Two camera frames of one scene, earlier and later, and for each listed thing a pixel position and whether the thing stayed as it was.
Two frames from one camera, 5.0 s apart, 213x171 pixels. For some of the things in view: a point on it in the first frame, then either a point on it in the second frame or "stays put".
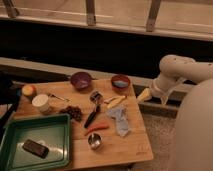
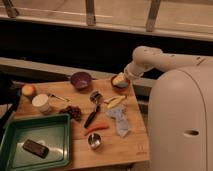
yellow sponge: (144, 95) -> (120, 80)
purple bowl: (80, 80) stays put
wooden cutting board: (105, 119) stays put
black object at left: (9, 95) stays put
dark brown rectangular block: (35, 148) stays put
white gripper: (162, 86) -> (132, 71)
